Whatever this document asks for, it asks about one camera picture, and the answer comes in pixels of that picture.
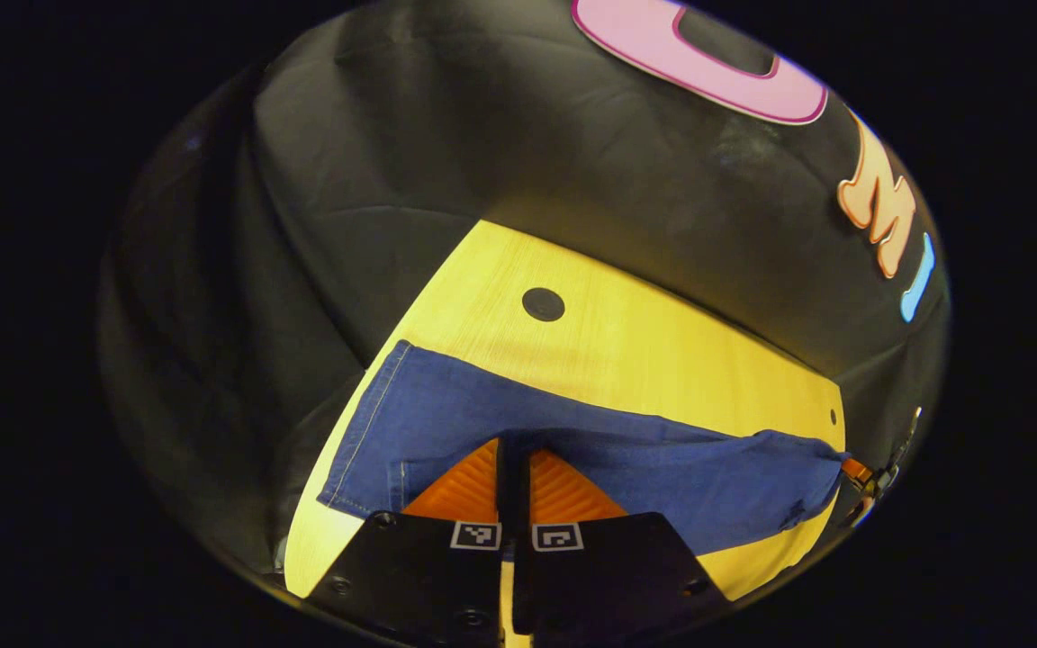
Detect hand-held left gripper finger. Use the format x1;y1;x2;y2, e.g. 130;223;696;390
513;447;732;648
307;438;512;648

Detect blue jeans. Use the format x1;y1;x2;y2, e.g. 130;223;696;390
317;340;851;556

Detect black backdrop cloth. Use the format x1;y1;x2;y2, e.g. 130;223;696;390
95;0;951;577

